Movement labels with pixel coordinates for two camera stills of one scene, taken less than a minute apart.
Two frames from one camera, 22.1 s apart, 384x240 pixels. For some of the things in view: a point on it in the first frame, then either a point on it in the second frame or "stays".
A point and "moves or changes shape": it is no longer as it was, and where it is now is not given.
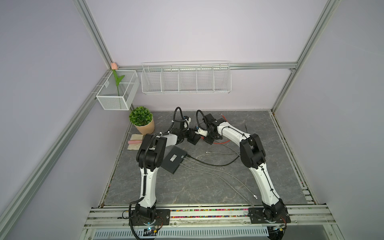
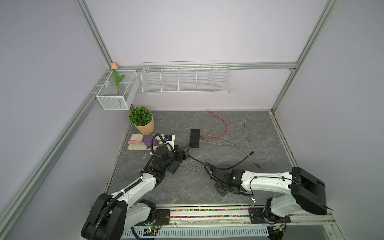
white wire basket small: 108,96 stays
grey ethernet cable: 254,195 → 229,145
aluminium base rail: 307,222 stays
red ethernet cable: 202,138 moves or changes shape
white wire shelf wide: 186,77 stays
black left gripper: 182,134 → 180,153
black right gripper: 208,140 → 220,191
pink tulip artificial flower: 114,67 stays
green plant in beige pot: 143,119 stays
